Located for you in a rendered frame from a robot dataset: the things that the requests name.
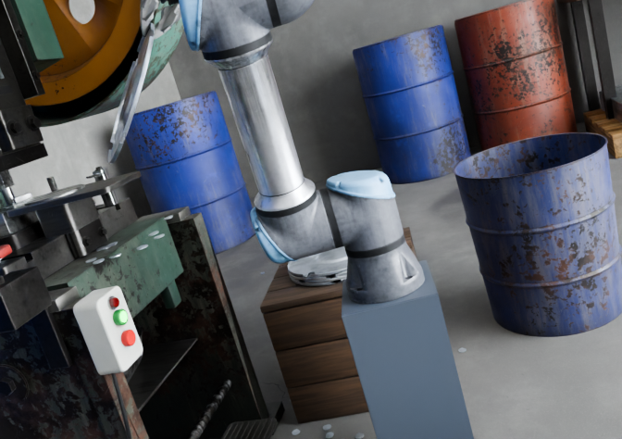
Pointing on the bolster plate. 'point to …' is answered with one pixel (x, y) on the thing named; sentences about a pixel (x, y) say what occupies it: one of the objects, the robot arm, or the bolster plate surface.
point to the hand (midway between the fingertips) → (148, 33)
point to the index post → (107, 193)
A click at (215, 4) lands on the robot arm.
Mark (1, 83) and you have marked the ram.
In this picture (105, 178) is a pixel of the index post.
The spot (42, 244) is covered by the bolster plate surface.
